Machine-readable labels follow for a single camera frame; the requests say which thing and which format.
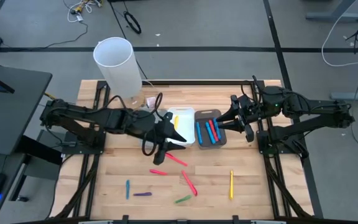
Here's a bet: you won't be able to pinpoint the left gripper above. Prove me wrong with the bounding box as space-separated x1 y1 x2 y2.
140 108 188 166

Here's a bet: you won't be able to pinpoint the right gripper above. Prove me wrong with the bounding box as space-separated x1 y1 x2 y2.
215 94 263 143

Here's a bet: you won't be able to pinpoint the thick blue marker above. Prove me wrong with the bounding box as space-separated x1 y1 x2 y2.
196 121 204 146
213 117 223 140
204 121 216 145

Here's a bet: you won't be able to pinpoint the red marker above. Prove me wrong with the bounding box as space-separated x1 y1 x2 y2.
208 119 219 142

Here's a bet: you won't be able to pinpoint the white plastic bin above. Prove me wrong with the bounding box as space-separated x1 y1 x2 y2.
165 106 196 147

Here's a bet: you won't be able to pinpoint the dark translucent plastic bin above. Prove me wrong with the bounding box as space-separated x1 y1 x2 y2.
194 108 228 151

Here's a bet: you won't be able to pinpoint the green marker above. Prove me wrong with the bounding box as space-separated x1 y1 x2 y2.
174 194 193 205

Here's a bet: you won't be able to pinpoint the white shade table lamp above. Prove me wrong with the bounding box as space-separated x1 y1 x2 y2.
92 36 147 112

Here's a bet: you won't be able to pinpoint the grey desk foot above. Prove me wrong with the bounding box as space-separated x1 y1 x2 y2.
305 0 358 22
330 85 358 102

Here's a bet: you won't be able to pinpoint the black desk top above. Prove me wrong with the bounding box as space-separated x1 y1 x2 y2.
0 63 53 156

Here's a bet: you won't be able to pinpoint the coiled black cable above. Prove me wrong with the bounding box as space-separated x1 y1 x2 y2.
123 11 142 35

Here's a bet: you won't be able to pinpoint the white floor cable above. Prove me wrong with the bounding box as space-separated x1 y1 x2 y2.
321 0 358 68

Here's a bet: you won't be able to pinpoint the yellow cables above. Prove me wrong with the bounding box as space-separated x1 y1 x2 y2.
44 91 76 111

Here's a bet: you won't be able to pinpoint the black desk frame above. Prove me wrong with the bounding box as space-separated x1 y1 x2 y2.
9 129 74 203

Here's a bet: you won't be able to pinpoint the white yellow cable bundle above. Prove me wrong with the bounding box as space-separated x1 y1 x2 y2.
62 0 104 24

